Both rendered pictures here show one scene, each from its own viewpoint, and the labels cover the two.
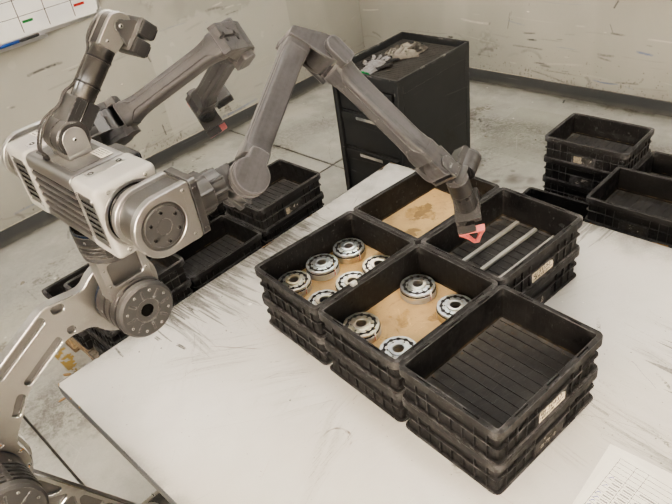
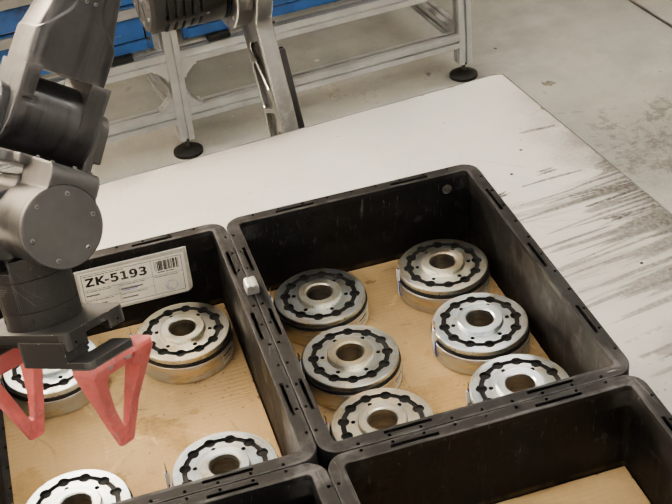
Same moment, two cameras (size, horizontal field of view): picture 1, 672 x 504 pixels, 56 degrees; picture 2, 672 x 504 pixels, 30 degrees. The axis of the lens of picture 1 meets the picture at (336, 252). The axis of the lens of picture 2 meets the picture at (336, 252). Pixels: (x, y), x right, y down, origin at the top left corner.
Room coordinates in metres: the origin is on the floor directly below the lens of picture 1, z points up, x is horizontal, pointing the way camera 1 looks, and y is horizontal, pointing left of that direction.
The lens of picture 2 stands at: (1.86, -0.96, 1.70)
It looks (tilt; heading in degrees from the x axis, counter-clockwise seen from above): 35 degrees down; 112
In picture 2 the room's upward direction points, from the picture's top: 6 degrees counter-clockwise
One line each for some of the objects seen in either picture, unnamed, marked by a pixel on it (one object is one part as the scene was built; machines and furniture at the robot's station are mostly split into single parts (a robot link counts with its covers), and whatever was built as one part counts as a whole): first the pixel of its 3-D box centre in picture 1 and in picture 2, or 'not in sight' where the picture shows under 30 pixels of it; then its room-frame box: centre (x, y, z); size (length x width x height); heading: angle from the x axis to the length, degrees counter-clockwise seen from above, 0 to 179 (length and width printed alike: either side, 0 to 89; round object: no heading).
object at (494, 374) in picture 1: (500, 368); not in sight; (1.05, -0.34, 0.87); 0.40 x 0.30 x 0.11; 126
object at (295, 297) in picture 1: (335, 257); (409, 296); (1.54, 0.01, 0.92); 0.40 x 0.30 x 0.02; 126
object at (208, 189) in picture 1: (200, 193); not in sight; (1.09, 0.24, 1.45); 0.09 x 0.08 x 0.12; 41
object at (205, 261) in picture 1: (217, 274); not in sight; (2.40, 0.56, 0.31); 0.40 x 0.30 x 0.34; 131
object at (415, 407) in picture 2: (378, 265); (383, 424); (1.55, -0.12, 0.86); 0.10 x 0.10 x 0.01
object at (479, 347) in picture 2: (321, 263); (480, 323); (1.60, 0.05, 0.86); 0.10 x 0.10 x 0.01
